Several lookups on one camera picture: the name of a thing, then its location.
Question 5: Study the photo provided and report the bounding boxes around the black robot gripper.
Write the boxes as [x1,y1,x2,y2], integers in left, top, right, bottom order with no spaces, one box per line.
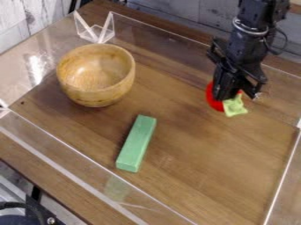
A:
[207,38,268,101]

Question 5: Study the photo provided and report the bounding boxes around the red plush strawberry toy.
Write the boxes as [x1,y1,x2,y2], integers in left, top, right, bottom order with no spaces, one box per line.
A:
[206,83,248,118]

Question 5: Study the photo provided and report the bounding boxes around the dark robot arm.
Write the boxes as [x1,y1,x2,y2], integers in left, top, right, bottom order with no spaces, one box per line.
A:
[207,0,290,101]

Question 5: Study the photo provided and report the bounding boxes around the wooden bowl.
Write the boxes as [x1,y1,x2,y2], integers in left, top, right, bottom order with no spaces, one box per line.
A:
[56,44,135,107]

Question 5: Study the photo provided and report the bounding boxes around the green rectangular block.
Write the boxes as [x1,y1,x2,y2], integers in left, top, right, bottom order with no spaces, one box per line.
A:
[115,115,157,172]

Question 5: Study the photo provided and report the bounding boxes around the clear acrylic corner bracket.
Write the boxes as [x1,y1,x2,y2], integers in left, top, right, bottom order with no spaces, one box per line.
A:
[72,11,115,44]

